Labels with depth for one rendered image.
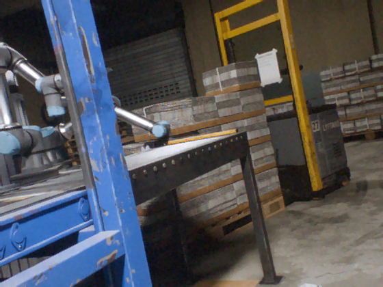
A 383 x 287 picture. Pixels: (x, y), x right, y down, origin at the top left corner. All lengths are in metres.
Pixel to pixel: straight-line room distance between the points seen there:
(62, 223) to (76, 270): 0.22
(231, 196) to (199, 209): 0.35
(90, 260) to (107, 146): 0.26
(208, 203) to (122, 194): 2.26
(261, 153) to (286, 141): 0.58
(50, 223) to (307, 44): 8.84
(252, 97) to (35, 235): 2.92
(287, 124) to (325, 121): 0.34
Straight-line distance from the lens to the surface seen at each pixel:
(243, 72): 3.84
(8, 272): 2.82
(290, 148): 4.38
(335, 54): 9.63
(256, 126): 3.86
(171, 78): 10.84
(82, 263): 1.03
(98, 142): 1.11
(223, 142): 2.16
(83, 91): 1.12
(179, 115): 3.19
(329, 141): 4.46
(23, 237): 1.12
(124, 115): 2.84
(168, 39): 10.87
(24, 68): 2.52
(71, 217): 1.23
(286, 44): 4.11
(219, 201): 3.44
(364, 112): 7.94
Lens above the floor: 0.92
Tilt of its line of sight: 3 degrees down
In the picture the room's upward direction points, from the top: 12 degrees counter-clockwise
